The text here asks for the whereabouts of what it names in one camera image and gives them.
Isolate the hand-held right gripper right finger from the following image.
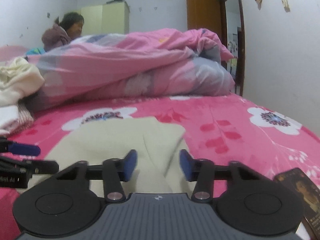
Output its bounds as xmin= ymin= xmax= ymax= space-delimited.
xmin=179 ymin=149 xmax=268 ymax=202

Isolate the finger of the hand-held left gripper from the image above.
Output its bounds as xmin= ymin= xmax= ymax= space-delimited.
xmin=0 ymin=137 xmax=41 ymax=157
xmin=31 ymin=159 xmax=60 ymax=175

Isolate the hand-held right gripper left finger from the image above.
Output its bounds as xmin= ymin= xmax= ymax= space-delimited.
xmin=56 ymin=149 xmax=138 ymax=202

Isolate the beige zip hoodie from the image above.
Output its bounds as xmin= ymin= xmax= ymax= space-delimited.
xmin=26 ymin=117 xmax=187 ymax=198

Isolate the white garment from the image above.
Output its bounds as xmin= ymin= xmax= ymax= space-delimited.
xmin=0 ymin=104 xmax=20 ymax=135

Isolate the cream knit sweater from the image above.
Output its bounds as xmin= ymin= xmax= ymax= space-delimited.
xmin=0 ymin=56 xmax=45 ymax=108

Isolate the turquoise cloth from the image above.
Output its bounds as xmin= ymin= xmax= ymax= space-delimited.
xmin=26 ymin=47 xmax=46 ymax=55

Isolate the pink floral duvet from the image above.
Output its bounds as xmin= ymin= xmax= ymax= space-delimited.
xmin=26 ymin=27 xmax=236 ymax=113

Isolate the pale yellow wardrobe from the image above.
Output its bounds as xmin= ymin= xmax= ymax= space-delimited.
xmin=80 ymin=1 xmax=130 ymax=35

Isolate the wooden door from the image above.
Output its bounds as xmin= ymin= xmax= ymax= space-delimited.
xmin=185 ymin=0 xmax=247 ymax=97

